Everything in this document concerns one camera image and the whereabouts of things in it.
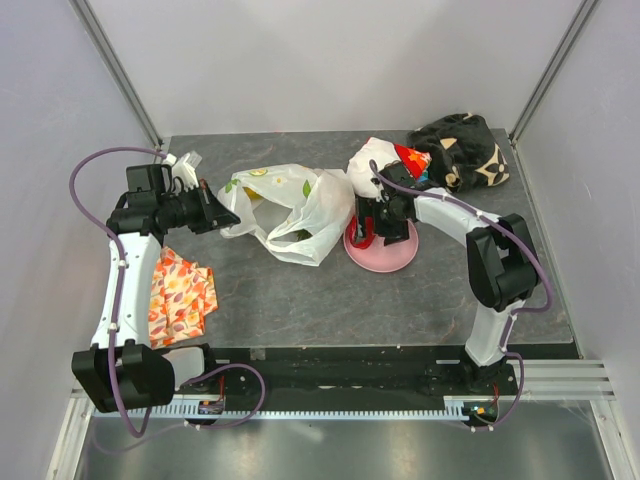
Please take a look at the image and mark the right aluminium frame post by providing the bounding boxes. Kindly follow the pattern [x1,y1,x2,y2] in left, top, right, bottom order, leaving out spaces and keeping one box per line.
[508,0,600,147]

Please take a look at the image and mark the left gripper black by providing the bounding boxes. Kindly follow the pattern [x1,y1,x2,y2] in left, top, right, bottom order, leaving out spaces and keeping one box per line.
[158,179,240,235]

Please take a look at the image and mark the left aluminium frame post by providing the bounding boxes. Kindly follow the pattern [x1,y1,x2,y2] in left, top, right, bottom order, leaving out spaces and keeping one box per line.
[69,0,165,148]

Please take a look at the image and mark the pink plate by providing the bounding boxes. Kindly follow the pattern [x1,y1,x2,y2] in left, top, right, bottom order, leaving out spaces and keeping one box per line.
[343,217,419,273]

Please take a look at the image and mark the purple cable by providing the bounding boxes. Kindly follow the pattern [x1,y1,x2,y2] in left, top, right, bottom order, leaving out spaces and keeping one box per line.
[68,145,271,456]
[367,158,556,434]

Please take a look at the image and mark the red fake bell pepper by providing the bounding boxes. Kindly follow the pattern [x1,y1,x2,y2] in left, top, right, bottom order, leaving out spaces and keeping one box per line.
[348,217,375,250]

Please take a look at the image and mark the orange floral cloth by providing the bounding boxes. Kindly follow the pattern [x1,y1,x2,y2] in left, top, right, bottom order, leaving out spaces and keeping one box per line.
[148,247,218,349]

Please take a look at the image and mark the white plastic bag fruit print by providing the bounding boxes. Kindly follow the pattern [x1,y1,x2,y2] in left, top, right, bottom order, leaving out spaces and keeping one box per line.
[217,164,355,267]

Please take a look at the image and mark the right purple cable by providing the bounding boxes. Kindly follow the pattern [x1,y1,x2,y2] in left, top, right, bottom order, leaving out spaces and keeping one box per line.
[367,158,556,434]

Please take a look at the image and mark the fake yellow fruit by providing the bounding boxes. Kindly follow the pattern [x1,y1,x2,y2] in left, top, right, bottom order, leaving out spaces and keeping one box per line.
[243,187,263,200]

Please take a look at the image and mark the black beige patterned cloth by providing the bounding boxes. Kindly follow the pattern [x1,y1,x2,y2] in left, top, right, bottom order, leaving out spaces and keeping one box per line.
[406,113,510,193]

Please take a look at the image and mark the white cartoon print cloth bag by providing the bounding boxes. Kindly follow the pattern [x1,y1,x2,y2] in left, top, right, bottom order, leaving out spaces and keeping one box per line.
[346,135,433,201]

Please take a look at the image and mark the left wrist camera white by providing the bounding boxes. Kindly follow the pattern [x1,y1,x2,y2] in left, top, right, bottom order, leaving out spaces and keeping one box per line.
[162,151,202,192]

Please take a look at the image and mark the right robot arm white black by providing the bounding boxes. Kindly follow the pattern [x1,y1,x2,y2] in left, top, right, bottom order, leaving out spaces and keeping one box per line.
[344,160,546,394]

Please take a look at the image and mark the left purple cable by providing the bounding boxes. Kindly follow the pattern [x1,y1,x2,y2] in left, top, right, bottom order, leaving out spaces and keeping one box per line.
[68,145,271,456]

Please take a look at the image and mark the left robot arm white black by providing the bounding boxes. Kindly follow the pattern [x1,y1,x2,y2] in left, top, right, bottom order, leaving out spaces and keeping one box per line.
[71,164,240,413]

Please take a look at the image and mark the grey slotted cable duct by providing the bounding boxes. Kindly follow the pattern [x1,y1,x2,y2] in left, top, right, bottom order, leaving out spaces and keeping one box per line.
[92,395,476,420]

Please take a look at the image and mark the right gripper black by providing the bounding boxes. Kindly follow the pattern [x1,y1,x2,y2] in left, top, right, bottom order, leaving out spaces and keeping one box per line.
[354,196,410,245]

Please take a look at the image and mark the aluminium frame post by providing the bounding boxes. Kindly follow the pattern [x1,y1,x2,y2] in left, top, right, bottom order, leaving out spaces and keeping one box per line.
[508,0,600,147]
[69,0,165,148]

